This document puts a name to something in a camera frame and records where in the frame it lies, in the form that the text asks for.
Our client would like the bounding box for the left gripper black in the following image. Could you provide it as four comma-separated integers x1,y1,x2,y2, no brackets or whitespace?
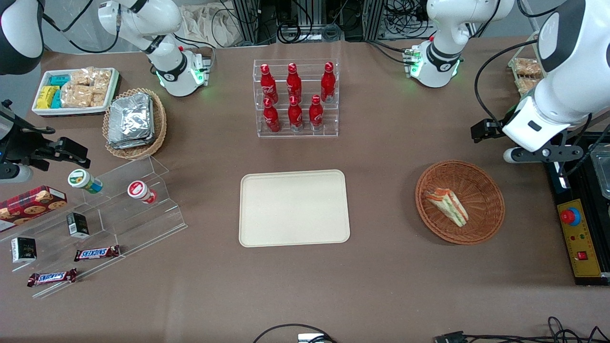
471,121,508,143

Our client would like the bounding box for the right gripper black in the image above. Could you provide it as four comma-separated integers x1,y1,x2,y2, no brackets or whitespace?
0,111,90,167

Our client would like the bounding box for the triangular sandwich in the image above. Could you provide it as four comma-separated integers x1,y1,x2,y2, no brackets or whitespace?
425,187,469,228

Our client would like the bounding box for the white rectangular snack tray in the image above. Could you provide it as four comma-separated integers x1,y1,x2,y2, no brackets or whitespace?
31,67,121,117

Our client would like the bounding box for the light tan wicker basket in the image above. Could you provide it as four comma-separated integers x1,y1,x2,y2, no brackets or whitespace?
102,88,168,161

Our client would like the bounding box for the brown wicker basket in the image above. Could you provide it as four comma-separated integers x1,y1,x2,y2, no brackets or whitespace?
415,160,506,246

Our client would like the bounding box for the beige plastic tray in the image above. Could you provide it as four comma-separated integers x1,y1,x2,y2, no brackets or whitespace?
238,169,351,248

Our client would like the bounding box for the green lid yogurt cup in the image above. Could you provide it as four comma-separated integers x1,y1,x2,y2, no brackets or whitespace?
67,169,103,194

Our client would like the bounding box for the yellow snack packet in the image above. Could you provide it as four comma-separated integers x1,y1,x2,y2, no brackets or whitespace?
36,86,60,110

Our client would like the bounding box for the red plaid cookie box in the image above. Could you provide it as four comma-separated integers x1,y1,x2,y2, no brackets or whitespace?
0,185,68,233

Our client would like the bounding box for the silver foil packet stack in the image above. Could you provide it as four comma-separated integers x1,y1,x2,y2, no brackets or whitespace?
107,92,155,150

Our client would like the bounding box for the small black carton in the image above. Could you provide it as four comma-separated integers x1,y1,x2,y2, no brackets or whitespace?
66,212,90,239
11,237,37,264

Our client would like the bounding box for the red lid yogurt cup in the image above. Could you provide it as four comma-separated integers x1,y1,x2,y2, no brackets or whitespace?
127,180,158,205

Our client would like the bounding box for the clear acrylic stepped shelf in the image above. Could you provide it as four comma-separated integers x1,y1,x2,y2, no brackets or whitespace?
0,155,189,300

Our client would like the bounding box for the brown snickers bar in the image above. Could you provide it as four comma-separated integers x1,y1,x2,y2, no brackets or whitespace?
27,268,78,287
74,245,121,262

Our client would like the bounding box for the clear plastic container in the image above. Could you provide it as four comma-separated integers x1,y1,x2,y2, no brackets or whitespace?
591,143,610,200

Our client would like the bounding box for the yellow control panel box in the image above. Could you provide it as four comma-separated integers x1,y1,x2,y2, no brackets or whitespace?
557,198,604,279

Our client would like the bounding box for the clear acrylic bottle rack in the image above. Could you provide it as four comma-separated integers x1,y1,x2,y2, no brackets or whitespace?
253,58,340,139

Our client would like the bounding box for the red cola bottle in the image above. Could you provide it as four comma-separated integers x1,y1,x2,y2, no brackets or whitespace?
308,94,325,132
288,95,304,132
263,97,281,133
286,62,303,103
260,63,279,104
320,61,336,104

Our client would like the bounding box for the beige cloth bag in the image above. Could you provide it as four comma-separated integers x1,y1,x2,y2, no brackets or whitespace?
180,4,244,48

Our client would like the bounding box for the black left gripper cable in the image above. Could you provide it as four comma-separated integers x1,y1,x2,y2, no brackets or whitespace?
474,39,539,130

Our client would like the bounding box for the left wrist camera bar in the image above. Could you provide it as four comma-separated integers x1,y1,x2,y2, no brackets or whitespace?
504,144,585,165

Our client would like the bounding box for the white wire rack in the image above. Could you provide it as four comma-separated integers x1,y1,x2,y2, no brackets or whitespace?
507,31,544,98

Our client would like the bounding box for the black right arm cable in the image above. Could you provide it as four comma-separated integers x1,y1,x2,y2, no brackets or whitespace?
41,0,120,54

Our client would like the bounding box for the black left camera cable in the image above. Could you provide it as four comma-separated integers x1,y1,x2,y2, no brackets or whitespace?
558,112,610,178

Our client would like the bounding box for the black left base cable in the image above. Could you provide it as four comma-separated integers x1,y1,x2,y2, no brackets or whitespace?
366,40,411,65

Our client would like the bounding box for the black cable tangle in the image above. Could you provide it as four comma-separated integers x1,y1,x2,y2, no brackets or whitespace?
260,0,365,44
385,0,432,40

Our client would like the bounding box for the aluminium frame post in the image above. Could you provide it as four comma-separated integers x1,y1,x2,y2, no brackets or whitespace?
363,0,387,41
232,0,262,46

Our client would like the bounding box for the thin black cable bundle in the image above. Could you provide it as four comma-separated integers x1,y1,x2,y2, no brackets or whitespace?
465,316,610,343

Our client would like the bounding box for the black arched cable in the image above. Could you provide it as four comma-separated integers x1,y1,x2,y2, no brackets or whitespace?
253,323,336,343

